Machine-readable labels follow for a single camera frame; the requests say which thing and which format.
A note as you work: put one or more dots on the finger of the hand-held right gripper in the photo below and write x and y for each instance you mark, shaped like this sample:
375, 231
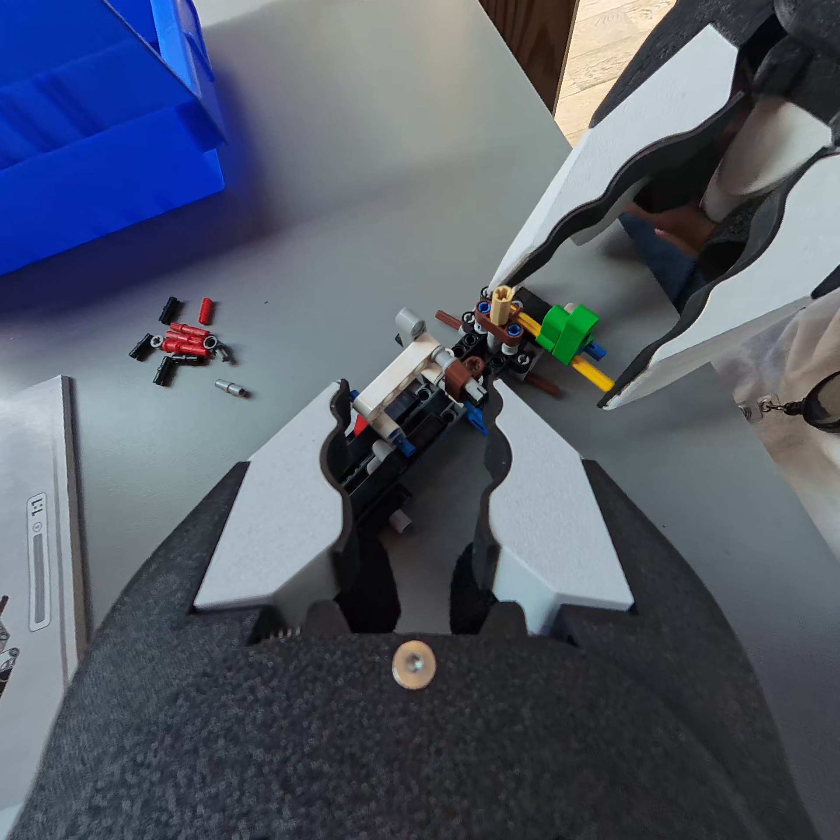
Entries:
623, 144
774, 275

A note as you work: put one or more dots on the grey lego pin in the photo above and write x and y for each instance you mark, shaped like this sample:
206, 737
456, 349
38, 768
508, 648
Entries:
231, 388

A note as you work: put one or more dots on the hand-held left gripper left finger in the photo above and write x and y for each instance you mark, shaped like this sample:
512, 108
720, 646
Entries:
275, 518

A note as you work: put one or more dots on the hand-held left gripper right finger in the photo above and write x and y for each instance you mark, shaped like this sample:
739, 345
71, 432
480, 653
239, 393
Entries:
558, 525

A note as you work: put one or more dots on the person's right hand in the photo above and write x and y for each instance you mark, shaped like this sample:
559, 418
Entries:
676, 229

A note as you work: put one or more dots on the brown wooden panel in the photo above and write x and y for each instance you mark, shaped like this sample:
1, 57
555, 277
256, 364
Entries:
525, 46

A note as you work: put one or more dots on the lego truck chassis assembly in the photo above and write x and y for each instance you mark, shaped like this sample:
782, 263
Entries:
420, 354

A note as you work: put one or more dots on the person's white shirt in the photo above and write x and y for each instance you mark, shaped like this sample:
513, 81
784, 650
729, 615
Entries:
787, 354

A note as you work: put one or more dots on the blue plastic bin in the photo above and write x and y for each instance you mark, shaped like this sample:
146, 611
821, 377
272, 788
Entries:
98, 131

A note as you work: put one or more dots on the green lego piece yellow axle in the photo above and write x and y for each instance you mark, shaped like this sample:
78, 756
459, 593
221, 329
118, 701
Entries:
564, 334

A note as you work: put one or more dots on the cluster of red black pins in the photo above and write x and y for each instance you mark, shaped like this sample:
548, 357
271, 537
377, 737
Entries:
187, 338

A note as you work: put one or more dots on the lego instruction booklet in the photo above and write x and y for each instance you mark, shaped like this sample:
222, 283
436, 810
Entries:
26, 492

